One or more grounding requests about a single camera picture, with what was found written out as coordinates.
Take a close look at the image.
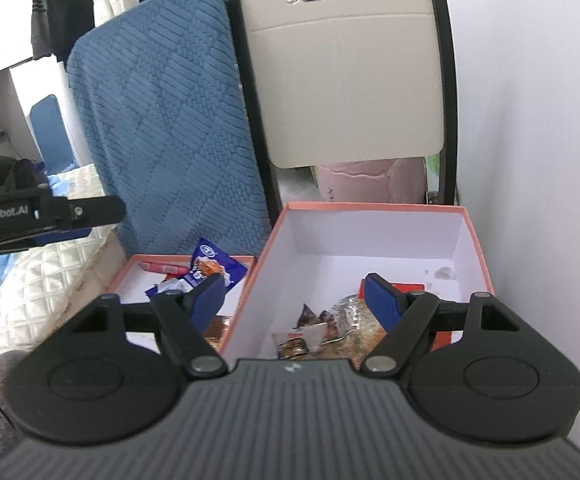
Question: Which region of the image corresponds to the blue quilted chair cover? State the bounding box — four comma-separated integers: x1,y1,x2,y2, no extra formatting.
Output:
66,0,270,255

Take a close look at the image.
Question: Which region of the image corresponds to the white label snack packet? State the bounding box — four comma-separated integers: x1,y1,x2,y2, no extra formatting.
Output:
271,323,327,360

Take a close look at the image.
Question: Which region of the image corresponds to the small dark candy packet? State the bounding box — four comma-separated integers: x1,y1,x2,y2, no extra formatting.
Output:
296,304,339,334

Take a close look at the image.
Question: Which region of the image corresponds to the black clothing pile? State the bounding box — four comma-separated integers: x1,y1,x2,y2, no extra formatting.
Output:
0,155,48,194

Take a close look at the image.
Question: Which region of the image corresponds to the red sausage stick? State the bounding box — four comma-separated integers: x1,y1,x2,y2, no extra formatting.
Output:
138,261,189,275

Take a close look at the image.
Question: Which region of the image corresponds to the light blue cloth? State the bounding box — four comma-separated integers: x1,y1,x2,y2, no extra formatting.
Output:
0,161,79,281

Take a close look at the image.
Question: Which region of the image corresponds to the red-brown snack bar packet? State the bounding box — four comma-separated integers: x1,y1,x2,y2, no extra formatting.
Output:
385,284,466,356

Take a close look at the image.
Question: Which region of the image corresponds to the white shelf unit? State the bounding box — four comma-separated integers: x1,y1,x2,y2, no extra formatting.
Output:
0,56,92,165

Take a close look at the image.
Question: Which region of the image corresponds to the cream quilted bedding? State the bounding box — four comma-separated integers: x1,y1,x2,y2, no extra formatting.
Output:
0,161,132,356

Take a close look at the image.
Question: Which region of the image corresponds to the pink quilted bundle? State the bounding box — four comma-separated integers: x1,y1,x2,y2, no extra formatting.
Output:
314,157,427,204

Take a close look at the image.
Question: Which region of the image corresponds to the cream chair backrest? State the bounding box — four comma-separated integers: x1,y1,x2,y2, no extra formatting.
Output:
240,0,444,168

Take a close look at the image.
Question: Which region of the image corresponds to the deep pink storage box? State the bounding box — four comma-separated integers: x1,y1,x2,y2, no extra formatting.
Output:
220,202,494,364

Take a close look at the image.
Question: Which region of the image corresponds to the spicy strips clear packet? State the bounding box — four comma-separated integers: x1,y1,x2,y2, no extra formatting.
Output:
203,315,232,353

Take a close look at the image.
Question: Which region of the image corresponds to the shallow pink box lid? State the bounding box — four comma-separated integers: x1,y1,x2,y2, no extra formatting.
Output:
105,252,256,356

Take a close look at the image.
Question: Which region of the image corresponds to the green-edged fried snack bag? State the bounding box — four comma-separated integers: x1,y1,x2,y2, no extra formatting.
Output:
318,295,386,368

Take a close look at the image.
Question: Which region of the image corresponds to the red blue dried fish bag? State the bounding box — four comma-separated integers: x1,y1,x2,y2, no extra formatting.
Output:
145,238,247,298

